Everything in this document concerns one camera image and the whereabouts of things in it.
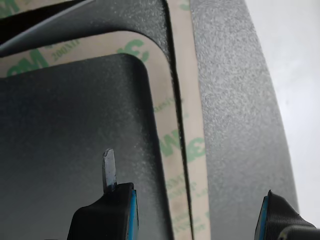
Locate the dark grey flat tray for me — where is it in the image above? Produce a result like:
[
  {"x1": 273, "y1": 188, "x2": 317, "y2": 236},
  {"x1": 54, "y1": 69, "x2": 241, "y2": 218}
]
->
[{"x1": 0, "y1": 0, "x2": 300, "y2": 240}]

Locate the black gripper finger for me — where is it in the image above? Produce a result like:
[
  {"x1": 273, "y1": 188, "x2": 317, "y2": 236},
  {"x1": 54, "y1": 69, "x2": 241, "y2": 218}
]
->
[
  {"x1": 67, "y1": 148, "x2": 140, "y2": 240},
  {"x1": 254, "y1": 189, "x2": 320, "y2": 240}
]

